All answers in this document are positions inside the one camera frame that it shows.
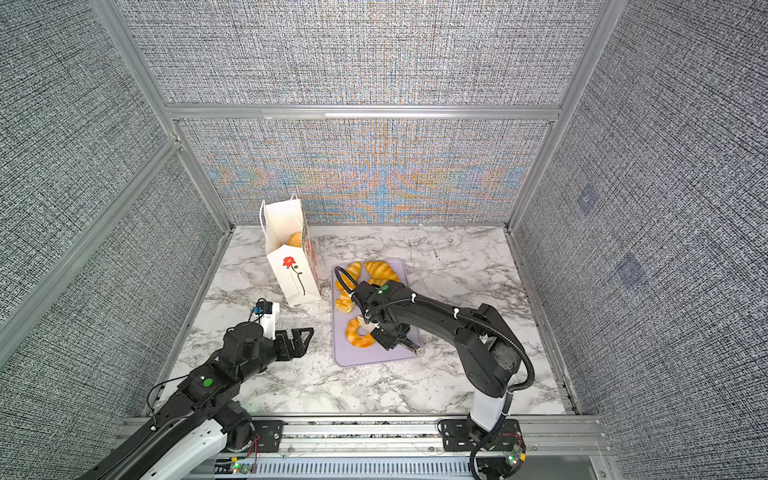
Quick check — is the glazed donut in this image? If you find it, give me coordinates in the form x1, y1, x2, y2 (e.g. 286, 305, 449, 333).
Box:
345, 316, 376, 348

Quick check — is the lilac plastic tray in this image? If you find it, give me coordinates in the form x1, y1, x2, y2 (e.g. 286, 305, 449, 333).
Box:
330, 257, 424, 367

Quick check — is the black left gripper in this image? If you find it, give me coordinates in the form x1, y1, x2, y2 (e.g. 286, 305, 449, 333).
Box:
241, 325, 315, 385

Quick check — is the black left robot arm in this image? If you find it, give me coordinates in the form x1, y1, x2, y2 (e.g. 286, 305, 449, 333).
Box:
81, 322, 314, 479

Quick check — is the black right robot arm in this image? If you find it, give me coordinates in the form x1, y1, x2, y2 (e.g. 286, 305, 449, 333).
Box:
347, 280, 535, 433

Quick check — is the white paper bag with rose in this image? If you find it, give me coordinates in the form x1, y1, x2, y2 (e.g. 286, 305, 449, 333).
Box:
259, 196, 322, 306

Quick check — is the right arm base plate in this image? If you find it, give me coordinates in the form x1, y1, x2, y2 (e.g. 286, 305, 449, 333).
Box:
437, 417, 527, 466

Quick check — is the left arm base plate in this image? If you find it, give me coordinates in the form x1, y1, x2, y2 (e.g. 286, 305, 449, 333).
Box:
243, 419, 285, 454

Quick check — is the black corrugated cable conduit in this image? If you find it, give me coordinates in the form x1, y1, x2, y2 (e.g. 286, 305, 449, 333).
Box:
334, 265, 536, 480

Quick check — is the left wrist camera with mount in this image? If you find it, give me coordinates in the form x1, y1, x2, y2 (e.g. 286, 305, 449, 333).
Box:
248, 298, 280, 340

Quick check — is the croissant top right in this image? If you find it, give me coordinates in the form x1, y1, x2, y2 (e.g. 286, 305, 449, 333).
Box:
364, 261, 400, 285

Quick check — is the braided bread roll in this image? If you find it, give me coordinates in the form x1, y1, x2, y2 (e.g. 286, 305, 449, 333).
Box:
335, 292, 356, 314

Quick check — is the small croissant top left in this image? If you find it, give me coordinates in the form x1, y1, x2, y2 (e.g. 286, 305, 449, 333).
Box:
334, 261, 362, 293

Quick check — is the red-brown triangular pastry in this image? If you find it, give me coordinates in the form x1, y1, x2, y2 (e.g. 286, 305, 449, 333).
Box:
287, 231, 303, 248

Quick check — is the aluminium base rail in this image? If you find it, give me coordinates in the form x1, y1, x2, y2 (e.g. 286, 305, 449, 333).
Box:
146, 414, 622, 479

